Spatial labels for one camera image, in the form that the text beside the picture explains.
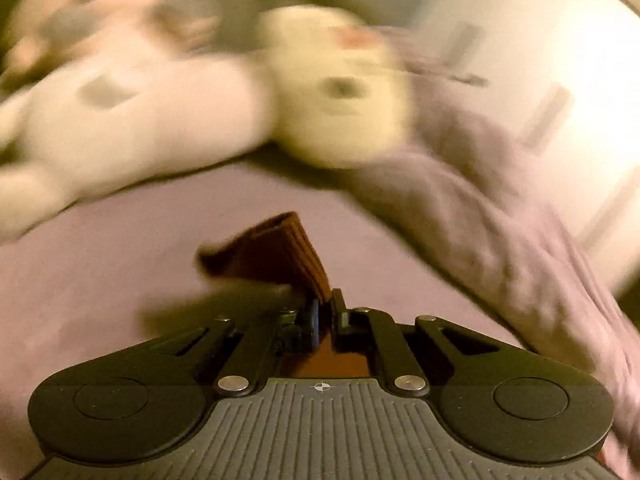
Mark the cream round plush toy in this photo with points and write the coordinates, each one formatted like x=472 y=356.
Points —
x=340 y=85

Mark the white pink plush toy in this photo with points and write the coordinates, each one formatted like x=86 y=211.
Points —
x=150 y=115

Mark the white wardrobe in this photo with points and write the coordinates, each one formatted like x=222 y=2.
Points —
x=540 y=60

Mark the brown knit garment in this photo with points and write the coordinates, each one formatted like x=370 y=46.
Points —
x=280 y=250

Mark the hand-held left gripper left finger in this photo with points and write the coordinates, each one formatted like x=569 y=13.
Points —
x=314 y=324

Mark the purple duvet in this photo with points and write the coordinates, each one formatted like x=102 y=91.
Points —
x=480 y=200

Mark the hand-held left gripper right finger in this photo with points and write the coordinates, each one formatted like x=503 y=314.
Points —
x=342 y=318

